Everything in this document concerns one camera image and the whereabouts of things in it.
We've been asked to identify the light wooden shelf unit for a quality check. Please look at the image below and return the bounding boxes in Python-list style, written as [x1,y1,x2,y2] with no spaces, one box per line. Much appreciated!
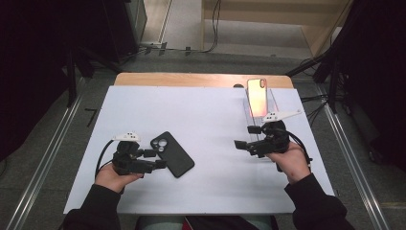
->
[200,0,353,58]

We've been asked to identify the person's left hand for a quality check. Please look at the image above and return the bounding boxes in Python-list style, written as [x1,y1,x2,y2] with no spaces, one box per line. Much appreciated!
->
[94,163,145,194]

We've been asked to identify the black curtain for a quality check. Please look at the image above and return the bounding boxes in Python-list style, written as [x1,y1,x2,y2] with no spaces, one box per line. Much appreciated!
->
[0,0,76,162]
[334,0,406,172]

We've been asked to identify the black metal stand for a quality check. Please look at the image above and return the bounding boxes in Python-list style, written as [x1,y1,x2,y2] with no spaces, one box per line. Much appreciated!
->
[285,51,341,113]
[62,44,124,108]

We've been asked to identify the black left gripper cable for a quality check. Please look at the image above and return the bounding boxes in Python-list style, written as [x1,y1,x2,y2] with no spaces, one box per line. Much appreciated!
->
[95,139,115,178]

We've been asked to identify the dark cabinet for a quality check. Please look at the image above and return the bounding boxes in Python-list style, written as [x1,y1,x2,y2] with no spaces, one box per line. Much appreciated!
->
[101,0,148,62]

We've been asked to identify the white board sheet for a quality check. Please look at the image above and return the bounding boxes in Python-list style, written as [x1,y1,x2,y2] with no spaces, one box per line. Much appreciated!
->
[62,84,341,216]

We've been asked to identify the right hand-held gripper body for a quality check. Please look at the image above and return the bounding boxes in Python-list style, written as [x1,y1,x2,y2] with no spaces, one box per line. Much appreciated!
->
[248,109,303,159]

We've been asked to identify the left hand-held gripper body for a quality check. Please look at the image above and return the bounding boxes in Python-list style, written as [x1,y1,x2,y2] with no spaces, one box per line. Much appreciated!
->
[111,130,156,176]

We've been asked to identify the black floor cables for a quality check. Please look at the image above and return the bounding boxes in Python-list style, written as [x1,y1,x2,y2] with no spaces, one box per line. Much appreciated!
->
[300,93,331,127]

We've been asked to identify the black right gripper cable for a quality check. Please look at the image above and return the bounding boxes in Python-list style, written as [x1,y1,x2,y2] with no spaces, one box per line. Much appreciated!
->
[285,128,314,165]

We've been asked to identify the black hanging cables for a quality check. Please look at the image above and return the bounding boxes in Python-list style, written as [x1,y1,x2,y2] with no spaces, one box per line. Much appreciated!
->
[204,0,223,54]

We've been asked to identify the person's right hand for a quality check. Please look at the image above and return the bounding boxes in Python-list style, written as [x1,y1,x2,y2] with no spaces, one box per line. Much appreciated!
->
[265,141,312,186]

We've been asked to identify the black phone case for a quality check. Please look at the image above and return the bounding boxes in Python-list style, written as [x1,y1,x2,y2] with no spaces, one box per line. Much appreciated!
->
[149,130,195,179]

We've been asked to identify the metal floor rail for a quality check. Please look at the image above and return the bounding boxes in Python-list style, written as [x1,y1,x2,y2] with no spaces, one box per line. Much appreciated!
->
[6,78,86,230]
[320,95,391,230]

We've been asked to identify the clear plastic rack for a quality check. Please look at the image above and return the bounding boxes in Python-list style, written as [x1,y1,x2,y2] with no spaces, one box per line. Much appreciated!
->
[242,87,290,151]

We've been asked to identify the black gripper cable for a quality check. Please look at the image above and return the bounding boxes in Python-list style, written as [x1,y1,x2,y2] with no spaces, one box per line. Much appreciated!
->
[285,128,314,165]
[95,139,115,178]

